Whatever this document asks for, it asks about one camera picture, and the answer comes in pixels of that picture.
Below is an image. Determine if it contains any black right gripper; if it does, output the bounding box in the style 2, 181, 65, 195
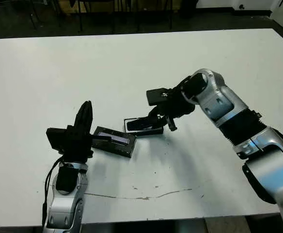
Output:
142, 91, 195, 132

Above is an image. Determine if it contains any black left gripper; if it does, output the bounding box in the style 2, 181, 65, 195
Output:
63, 100, 110, 163

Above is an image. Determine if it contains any slim black camera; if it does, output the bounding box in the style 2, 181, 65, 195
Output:
126, 118, 154, 132

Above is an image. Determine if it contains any black box lid silver label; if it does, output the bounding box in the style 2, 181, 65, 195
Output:
92, 126, 137, 159

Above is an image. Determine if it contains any black box base white liner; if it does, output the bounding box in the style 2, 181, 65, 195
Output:
123, 117, 164, 136

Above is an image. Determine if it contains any black trash bin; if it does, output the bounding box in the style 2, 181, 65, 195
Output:
180, 0, 199, 19

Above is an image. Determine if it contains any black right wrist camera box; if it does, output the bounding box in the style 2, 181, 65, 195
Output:
146, 88, 173, 106

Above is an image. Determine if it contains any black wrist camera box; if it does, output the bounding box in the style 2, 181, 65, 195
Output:
46, 128, 68, 152
146, 88, 173, 106

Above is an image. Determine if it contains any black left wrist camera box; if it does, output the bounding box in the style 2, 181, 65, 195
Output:
46, 128, 68, 152

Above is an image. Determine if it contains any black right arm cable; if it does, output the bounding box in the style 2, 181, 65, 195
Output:
174, 75, 193, 93

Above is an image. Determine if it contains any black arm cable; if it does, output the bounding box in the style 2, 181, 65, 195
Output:
41, 157, 62, 228
174, 75, 193, 93

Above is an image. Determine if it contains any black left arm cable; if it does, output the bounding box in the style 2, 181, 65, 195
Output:
41, 157, 62, 228

